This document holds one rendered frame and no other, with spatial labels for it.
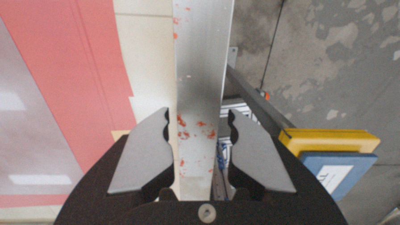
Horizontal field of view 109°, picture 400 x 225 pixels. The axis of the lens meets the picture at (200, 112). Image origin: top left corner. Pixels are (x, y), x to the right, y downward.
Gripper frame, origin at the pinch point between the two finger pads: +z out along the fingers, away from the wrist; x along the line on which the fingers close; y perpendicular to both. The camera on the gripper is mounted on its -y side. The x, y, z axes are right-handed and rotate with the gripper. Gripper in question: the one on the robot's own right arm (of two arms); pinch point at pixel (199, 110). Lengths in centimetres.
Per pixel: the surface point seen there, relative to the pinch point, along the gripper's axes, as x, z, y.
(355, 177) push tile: 23.0, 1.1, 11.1
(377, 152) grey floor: 202, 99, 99
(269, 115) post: 17.4, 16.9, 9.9
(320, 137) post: 16.8, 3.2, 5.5
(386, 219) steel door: 315, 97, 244
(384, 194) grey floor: 268, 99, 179
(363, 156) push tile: 21.7, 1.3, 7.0
